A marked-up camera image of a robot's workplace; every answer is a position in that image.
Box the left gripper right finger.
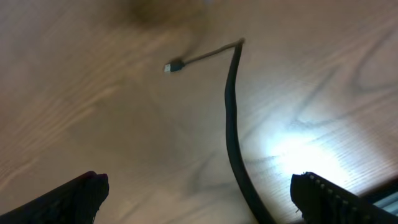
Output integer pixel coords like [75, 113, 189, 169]
[290, 172, 397, 224]

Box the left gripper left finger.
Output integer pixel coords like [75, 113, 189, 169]
[1, 171, 109, 224]

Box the black cable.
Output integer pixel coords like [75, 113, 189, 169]
[163, 37, 277, 224]

